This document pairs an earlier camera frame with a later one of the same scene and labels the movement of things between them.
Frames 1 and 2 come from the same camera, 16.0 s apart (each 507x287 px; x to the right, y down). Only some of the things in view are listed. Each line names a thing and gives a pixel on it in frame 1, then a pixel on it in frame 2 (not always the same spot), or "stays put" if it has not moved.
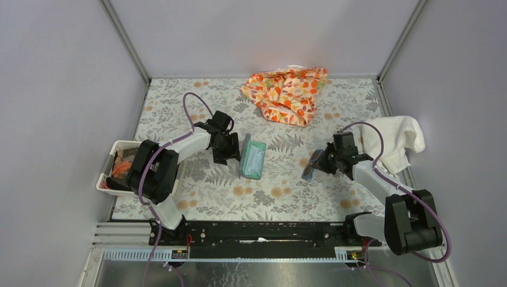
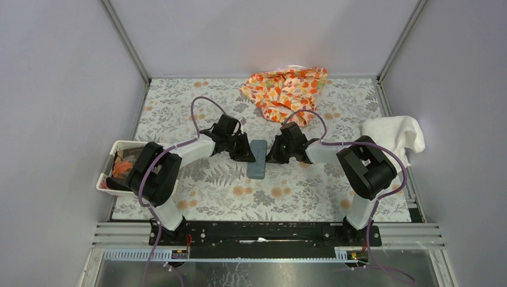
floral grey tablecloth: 284,171 stays put
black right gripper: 321,164 -> 274,156
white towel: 400,133 stays put
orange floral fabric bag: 288,95 stays put
